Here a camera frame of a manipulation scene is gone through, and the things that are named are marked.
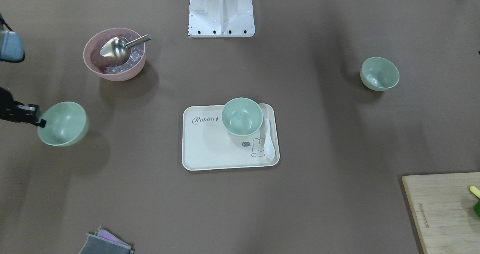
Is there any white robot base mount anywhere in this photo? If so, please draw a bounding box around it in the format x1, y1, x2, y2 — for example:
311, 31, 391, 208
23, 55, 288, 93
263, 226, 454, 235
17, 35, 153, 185
187, 0, 255, 38

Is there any white ceramic spoon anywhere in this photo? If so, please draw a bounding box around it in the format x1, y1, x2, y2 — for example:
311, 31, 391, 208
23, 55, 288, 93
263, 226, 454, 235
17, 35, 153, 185
264, 118, 276, 159

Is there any metal ice scoop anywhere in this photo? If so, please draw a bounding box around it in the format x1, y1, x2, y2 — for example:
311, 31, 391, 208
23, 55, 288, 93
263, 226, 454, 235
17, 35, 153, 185
99, 34, 152, 67

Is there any green lime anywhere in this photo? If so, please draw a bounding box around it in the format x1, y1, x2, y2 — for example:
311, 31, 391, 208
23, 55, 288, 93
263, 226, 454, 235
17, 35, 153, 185
474, 200, 480, 218

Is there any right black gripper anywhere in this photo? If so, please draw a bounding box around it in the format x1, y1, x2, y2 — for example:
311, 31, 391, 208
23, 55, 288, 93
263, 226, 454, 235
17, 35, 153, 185
0, 87, 47, 128

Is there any yellow plastic knife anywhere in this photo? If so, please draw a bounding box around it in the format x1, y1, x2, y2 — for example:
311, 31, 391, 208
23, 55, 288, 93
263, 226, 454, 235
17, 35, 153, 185
469, 185, 480, 199

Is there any grey folded cloth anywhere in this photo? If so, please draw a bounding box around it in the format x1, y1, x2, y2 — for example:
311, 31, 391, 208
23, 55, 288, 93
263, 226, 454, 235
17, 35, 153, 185
79, 227, 134, 254

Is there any green bowl on tray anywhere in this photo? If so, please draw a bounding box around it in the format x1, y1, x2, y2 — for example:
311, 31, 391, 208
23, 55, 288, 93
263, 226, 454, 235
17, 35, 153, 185
221, 97, 264, 136

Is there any beige rabbit serving tray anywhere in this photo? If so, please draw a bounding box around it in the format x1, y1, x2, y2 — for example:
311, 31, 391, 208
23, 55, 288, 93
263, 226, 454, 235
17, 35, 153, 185
182, 103, 281, 171

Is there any wooden cutting board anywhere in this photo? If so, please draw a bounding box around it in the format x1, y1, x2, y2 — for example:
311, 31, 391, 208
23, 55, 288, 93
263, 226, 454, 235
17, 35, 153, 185
402, 172, 480, 254

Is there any green bowl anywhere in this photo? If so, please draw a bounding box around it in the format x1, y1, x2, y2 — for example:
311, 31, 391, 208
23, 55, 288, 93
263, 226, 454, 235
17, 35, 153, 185
221, 97, 264, 136
37, 102, 89, 146
360, 57, 400, 91

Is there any pink bowl with ice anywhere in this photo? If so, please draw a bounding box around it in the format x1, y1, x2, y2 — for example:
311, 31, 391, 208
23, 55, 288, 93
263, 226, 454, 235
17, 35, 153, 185
83, 28, 146, 81

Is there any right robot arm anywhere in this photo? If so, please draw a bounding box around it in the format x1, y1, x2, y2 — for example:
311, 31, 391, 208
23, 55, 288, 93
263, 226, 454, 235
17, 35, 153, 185
0, 16, 47, 128

